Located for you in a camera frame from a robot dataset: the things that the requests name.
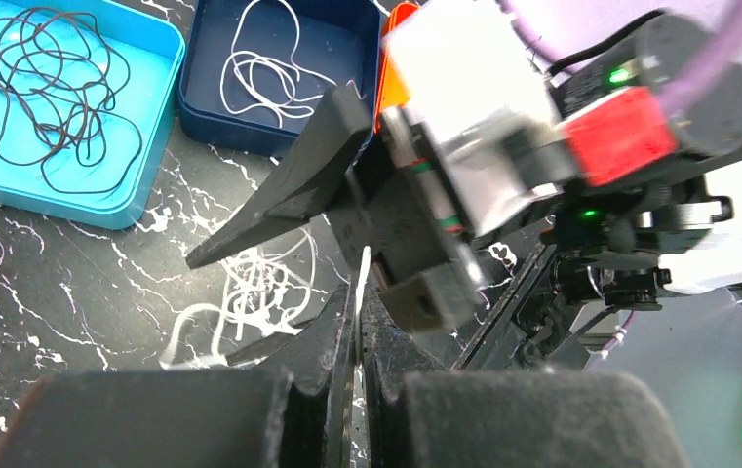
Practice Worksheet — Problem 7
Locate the orange plastic tray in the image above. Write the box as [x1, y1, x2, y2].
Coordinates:
[373, 1, 419, 133]

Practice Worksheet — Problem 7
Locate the brown wire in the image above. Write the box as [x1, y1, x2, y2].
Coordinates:
[0, 6, 144, 195]

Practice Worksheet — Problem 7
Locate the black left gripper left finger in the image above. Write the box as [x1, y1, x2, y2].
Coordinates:
[0, 286, 355, 467]

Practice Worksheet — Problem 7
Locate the dark blue plastic tray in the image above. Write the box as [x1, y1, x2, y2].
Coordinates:
[177, 1, 383, 157]

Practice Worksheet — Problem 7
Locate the tangled pile of wires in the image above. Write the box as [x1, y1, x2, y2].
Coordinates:
[158, 225, 320, 371]

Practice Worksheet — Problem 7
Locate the teal plastic tray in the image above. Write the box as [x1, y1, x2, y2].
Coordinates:
[0, 1, 185, 230]

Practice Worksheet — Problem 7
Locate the white wire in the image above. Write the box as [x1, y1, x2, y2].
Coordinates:
[218, 0, 339, 129]

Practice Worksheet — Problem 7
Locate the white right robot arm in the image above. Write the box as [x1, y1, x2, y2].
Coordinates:
[186, 1, 742, 331]

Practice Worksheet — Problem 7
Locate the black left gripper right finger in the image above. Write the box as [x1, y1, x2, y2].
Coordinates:
[360, 292, 688, 467]

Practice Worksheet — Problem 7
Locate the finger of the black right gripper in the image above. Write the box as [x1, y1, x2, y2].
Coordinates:
[185, 85, 372, 269]

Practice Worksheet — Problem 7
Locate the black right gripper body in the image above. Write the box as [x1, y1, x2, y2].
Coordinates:
[328, 122, 578, 333]

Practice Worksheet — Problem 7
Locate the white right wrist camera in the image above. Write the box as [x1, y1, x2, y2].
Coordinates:
[379, 0, 679, 237]

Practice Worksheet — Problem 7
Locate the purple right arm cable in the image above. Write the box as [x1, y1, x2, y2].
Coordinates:
[496, 0, 742, 146]

